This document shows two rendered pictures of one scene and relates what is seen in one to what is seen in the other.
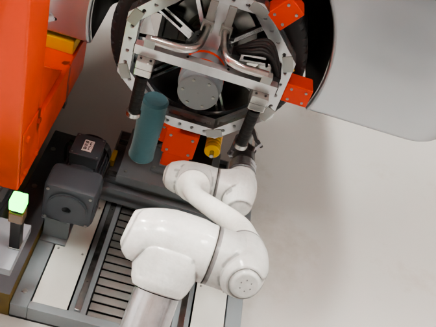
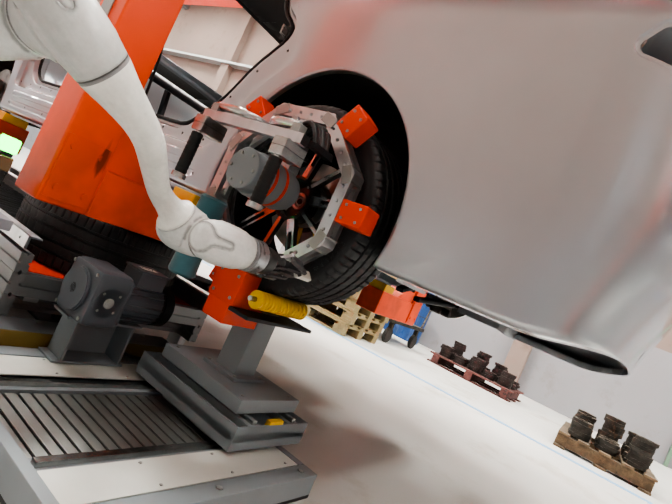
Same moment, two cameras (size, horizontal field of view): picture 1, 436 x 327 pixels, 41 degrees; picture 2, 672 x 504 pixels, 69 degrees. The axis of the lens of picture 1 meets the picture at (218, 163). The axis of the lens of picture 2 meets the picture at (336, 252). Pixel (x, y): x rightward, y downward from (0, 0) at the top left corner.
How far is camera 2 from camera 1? 1.70 m
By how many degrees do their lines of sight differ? 57
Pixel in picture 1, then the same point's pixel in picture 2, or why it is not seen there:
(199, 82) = (246, 154)
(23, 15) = (118, 14)
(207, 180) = (191, 208)
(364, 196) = not seen: outside the picture
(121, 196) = (155, 369)
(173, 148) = (219, 286)
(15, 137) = (63, 130)
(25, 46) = not seen: hidden behind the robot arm
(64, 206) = (74, 281)
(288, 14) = (353, 120)
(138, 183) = (180, 358)
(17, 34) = not seen: hidden behind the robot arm
